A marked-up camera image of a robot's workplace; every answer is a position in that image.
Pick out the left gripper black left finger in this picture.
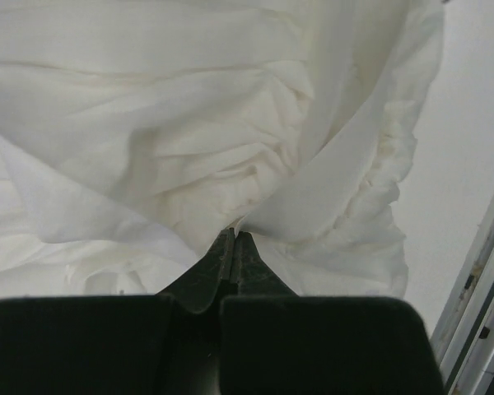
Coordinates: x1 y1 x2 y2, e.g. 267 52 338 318
158 229 234 314

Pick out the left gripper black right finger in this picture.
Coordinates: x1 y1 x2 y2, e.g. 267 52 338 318
232 232 296 296

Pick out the white pleated skirt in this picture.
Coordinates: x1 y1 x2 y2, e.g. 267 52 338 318
0 1 445 298

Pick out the aluminium rail frame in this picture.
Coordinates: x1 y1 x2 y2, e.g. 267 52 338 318
431 194 494 394

